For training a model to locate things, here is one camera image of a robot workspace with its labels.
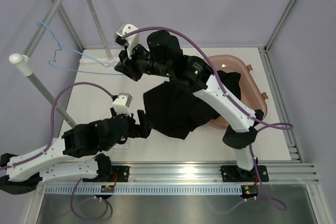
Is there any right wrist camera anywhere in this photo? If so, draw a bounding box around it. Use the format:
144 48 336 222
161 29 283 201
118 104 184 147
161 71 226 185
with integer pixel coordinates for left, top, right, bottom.
114 23 140 59

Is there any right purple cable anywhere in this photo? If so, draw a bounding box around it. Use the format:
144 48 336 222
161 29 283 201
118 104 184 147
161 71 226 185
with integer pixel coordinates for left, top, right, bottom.
123 26 295 214

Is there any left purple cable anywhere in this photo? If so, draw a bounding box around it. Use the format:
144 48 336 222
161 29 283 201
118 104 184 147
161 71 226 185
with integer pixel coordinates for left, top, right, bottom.
0 81 116 219

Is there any light blue wire hanger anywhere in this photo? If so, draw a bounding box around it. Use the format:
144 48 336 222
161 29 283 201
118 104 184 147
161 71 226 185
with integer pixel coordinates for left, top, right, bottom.
37 22 123 76

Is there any black shirt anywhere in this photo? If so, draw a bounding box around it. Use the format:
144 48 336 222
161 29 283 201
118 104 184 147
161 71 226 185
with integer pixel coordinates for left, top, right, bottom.
142 69 243 141

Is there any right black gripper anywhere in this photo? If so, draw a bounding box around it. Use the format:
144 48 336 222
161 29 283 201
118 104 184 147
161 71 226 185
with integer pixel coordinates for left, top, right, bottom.
114 41 172 82

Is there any pink plastic basin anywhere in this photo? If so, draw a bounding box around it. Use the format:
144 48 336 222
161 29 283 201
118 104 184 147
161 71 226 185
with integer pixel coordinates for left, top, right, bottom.
207 55 268 130

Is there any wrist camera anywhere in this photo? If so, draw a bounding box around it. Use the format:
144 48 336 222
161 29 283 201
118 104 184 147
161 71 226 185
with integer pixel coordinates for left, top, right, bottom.
112 93 132 116
114 23 140 59

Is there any white slotted cable duct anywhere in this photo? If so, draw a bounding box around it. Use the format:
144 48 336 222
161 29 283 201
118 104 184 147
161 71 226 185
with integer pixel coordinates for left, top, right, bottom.
45 184 243 195

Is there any purple cable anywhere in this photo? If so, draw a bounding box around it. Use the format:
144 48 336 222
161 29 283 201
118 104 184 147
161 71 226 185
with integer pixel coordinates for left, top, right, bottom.
0 81 116 219
123 26 295 214

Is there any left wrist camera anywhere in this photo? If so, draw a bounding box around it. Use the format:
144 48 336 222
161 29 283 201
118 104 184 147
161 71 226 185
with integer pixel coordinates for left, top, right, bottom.
112 93 132 116

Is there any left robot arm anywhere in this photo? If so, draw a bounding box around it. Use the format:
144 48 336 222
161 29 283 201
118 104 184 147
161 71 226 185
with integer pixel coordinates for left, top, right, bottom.
1 110 153 195

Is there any grey clothes rack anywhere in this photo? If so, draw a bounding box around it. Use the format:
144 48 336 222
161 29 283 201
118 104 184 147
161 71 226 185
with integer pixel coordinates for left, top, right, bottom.
8 0 121 130

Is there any aluminium mounting rail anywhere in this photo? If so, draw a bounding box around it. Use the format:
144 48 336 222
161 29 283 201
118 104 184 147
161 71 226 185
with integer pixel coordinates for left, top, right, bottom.
112 162 319 184

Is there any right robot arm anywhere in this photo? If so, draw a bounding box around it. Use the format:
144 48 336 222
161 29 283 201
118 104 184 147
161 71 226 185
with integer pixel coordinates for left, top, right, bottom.
114 27 264 180

